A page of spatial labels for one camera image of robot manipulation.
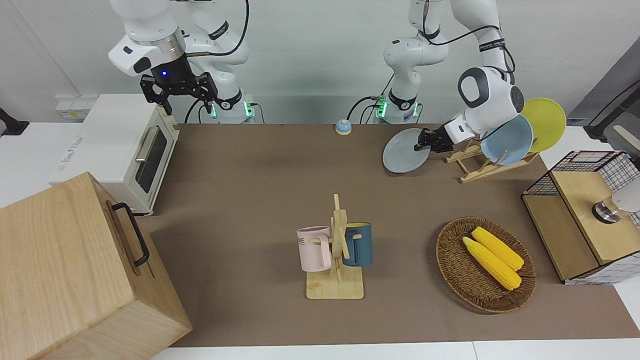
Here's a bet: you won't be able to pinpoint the wooden plate rack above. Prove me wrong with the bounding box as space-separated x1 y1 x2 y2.
445 139 540 184

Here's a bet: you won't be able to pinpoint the wire grid wooden shelf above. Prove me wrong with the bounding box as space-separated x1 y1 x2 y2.
521 150 640 286

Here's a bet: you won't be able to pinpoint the yellow corn cob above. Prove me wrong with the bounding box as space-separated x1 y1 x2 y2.
471 226 525 272
462 236 522 291

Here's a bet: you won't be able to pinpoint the brown table mat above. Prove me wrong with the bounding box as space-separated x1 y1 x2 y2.
150 123 640 348

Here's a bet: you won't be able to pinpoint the gray plate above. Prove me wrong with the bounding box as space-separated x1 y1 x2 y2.
382 128 432 174

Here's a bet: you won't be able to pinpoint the wooden mug tree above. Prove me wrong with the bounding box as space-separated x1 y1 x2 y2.
306 194 365 300

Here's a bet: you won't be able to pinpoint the black left base cables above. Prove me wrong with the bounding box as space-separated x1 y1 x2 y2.
347 77 396 125

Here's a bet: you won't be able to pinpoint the brown wicker basket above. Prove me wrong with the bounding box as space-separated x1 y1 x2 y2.
436 216 537 314

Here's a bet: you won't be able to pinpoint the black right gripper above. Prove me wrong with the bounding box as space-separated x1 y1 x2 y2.
140 52 219 117

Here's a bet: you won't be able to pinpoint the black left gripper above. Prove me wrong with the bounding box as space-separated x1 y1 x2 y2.
414 127 455 154

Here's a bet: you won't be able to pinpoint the light blue plate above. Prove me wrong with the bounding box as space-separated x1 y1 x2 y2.
480 114 534 166

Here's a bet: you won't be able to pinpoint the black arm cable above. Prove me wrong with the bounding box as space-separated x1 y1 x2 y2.
185 0 250 57
419 0 517 76

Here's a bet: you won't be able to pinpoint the pink mug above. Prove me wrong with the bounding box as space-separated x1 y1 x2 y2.
296 226 333 273

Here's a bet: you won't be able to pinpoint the dark blue mug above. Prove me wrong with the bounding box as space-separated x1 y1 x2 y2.
342 222 374 267

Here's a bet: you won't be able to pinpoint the light wooden box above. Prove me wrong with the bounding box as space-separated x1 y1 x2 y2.
0 172 193 360

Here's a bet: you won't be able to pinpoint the black box handle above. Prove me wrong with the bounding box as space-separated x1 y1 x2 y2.
111 202 150 267

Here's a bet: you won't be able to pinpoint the white cylinder grinder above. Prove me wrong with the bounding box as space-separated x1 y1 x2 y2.
592 177 640 224

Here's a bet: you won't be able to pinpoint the yellow plate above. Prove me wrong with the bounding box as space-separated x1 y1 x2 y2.
520 98 567 154

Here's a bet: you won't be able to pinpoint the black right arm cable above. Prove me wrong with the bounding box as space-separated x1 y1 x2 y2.
185 0 250 57

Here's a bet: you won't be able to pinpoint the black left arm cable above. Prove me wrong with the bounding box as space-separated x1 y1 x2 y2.
419 0 517 76

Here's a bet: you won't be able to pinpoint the black clamp mount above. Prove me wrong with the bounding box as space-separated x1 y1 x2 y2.
0 107 29 137

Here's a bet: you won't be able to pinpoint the white toaster oven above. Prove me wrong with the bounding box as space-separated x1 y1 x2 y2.
48 93 180 216

